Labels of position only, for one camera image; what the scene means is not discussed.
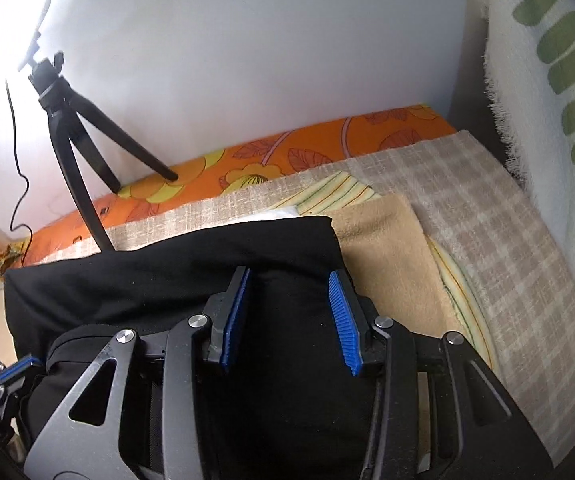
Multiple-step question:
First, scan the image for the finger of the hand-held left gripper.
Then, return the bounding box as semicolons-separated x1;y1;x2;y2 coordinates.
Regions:
0;354;47;426

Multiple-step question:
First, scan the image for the black ring light tripod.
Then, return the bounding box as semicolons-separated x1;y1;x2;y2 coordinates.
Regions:
27;51;179;253

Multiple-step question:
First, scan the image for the orange floral bedsheet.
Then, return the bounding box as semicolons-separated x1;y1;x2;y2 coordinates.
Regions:
0;104;458;281

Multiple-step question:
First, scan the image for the yellow striped sheet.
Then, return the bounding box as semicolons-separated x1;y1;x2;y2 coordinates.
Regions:
272;171;498;371

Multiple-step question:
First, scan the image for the beige checked blanket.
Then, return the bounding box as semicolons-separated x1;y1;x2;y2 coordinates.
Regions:
104;130;575;466

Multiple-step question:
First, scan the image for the green striped white cloth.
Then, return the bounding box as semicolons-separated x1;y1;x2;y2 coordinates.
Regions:
482;0;575;321

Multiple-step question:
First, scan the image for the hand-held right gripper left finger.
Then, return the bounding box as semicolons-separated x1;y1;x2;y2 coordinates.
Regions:
26;265;253;480

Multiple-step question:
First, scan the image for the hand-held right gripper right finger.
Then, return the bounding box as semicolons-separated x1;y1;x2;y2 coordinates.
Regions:
328;270;553;480

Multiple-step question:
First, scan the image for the black mesh shirt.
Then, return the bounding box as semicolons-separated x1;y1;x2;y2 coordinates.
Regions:
3;215;383;480

